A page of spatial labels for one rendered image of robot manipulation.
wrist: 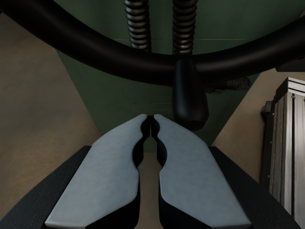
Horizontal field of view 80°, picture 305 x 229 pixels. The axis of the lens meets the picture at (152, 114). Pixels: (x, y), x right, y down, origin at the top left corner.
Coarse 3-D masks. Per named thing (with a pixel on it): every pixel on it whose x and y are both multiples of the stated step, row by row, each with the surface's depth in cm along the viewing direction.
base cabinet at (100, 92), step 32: (64, 0) 29; (96, 0) 29; (160, 0) 28; (224, 0) 28; (256, 0) 28; (288, 0) 28; (128, 32) 33; (160, 32) 33; (224, 32) 33; (256, 32) 33; (64, 64) 39; (96, 96) 48; (128, 96) 48; (160, 96) 48; (224, 96) 48
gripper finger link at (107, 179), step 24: (144, 120) 11; (96, 144) 9; (120, 144) 9; (96, 168) 8; (120, 168) 8; (72, 192) 6; (96, 192) 6; (120, 192) 6; (72, 216) 6; (96, 216) 6; (120, 216) 6
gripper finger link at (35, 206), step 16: (80, 160) 8; (48, 176) 7; (64, 176) 7; (32, 192) 6; (48, 192) 6; (16, 208) 6; (32, 208) 6; (48, 208) 6; (0, 224) 5; (16, 224) 5; (32, 224) 5
